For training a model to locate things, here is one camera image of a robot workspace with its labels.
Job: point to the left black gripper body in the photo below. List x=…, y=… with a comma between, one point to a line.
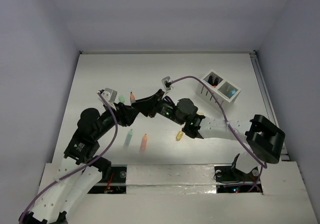
x=122, y=111

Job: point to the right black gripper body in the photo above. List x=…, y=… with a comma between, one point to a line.
x=165, y=108

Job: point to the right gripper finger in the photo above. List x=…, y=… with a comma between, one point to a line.
x=148, y=110
x=148, y=102

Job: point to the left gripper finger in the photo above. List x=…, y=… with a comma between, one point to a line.
x=127, y=116
x=120, y=105

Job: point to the orange clear marker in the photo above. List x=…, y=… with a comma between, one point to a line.
x=132, y=98

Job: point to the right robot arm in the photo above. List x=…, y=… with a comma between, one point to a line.
x=261, y=139

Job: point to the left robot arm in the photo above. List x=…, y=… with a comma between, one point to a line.
x=81, y=168

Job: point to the green marker cap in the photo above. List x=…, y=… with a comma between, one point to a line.
x=121, y=99

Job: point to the green pastel marker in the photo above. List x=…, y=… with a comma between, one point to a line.
x=127, y=140

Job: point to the yellow marker cap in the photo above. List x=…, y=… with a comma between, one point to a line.
x=179, y=136

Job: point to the orange pastel marker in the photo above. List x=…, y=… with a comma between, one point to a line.
x=143, y=144

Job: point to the white two-slot pen holder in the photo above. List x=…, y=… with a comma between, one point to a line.
x=222, y=92

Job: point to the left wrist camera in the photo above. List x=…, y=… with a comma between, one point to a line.
x=108, y=94

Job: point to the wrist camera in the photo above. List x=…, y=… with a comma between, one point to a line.
x=167, y=82
x=108, y=94

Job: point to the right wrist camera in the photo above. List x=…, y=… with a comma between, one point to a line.
x=167, y=82

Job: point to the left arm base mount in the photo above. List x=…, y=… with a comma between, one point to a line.
x=115, y=184

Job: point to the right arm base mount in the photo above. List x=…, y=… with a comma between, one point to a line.
x=231, y=180

